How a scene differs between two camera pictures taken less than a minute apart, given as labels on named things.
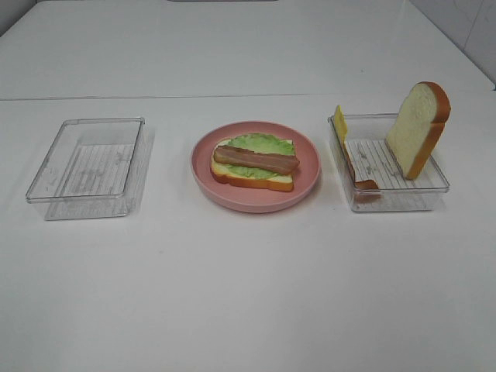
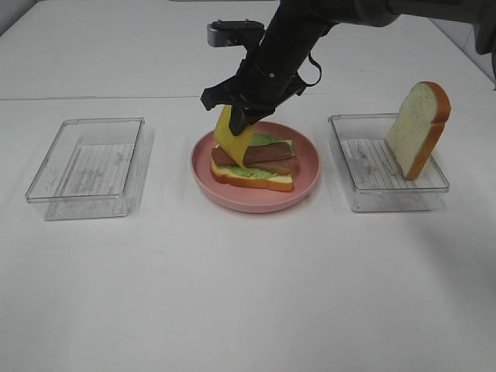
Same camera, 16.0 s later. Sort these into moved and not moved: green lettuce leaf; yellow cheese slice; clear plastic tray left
Moved: yellow cheese slice
Not moved: green lettuce leaf; clear plastic tray left
